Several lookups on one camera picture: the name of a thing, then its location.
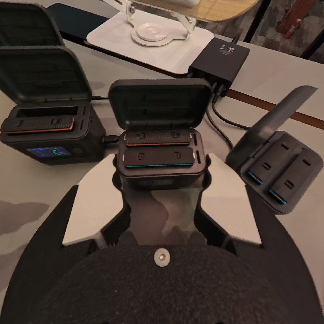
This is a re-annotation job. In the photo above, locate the black battery charger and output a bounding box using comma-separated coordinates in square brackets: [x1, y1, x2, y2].
[225, 86, 324, 215]
[0, 2, 64, 47]
[108, 79, 213, 191]
[0, 46, 107, 167]

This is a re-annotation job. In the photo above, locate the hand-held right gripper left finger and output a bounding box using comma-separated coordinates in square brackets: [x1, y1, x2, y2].
[61, 153, 131, 249]

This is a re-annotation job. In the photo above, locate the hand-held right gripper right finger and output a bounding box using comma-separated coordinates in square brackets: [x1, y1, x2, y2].
[193, 153, 262, 249]

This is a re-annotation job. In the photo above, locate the blue striped black battery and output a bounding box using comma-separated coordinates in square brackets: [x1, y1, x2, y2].
[248, 134, 303, 185]
[122, 148, 196, 169]
[269, 148, 324, 204]

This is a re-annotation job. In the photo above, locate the red striped black battery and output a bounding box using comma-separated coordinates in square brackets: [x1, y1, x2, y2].
[0, 116, 75, 135]
[126, 131, 192, 147]

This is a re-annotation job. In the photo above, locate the wooden display board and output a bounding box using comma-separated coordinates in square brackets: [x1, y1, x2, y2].
[130, 0, 262, 24]

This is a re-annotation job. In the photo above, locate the white stand base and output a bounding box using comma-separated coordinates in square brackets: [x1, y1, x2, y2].
[86, 0, 215, 75]

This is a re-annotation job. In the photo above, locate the black power hub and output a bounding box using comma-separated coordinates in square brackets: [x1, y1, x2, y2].
[188, 38, 251, 98]

